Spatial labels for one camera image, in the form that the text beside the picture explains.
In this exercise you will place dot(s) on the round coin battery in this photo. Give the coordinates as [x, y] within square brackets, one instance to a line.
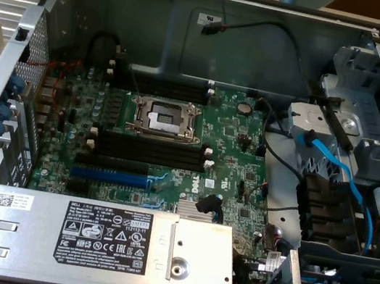
[244, 107]

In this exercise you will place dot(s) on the long black expansion slot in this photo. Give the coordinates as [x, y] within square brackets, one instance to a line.
[112, 163]

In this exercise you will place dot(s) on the silver CPU socket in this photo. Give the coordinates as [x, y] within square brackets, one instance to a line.
[190, 120]

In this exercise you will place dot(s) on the grey metal PC case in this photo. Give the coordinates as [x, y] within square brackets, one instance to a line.
[263, 59]

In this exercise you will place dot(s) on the silver finned chipset heatsink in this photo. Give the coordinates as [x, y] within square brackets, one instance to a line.
[187, 209]

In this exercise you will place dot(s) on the thin metal locking lever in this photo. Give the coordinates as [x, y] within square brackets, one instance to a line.
[122, 51]

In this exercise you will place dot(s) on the silver power supply unit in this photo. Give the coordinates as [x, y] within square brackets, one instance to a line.
[31, 228]

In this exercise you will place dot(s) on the black plastic bar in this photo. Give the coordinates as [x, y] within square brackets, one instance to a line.
[339, 128]

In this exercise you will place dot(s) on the blue expansion slot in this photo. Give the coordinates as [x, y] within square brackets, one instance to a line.
[107, 175]

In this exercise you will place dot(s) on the grey metal disk bay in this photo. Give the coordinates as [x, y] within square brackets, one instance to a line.
[312, 117]

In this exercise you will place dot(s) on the green Dell motherboard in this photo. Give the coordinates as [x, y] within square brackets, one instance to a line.
[226, 144]

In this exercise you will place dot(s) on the short black expansion slot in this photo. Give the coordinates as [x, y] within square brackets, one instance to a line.
[77, 185]

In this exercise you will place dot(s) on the black ribbed plastic bracket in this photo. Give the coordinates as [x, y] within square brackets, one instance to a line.
[325, 210]

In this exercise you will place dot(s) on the black RAM slot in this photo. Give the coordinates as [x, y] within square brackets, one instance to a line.
[171, 79]
[156, 144]
[154, 157]
[169, 91]

